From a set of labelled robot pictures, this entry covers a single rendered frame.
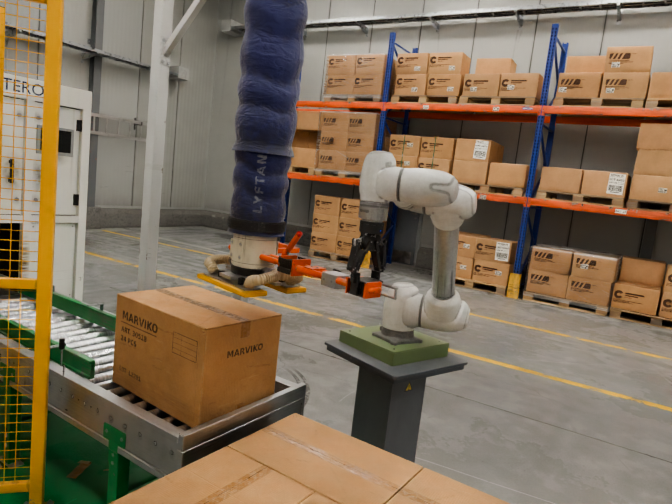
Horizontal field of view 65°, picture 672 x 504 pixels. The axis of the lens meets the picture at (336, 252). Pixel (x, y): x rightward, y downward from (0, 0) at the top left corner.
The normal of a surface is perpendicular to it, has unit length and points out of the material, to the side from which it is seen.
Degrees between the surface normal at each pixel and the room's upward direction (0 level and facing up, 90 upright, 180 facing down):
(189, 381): 90
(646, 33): 90
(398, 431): 90
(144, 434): 90
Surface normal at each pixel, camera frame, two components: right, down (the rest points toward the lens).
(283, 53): 0.51, 0.00
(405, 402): 0.62, 0.17
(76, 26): 0.85, 0.16
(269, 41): 0.13, -0.02
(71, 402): -0.55, 0.05
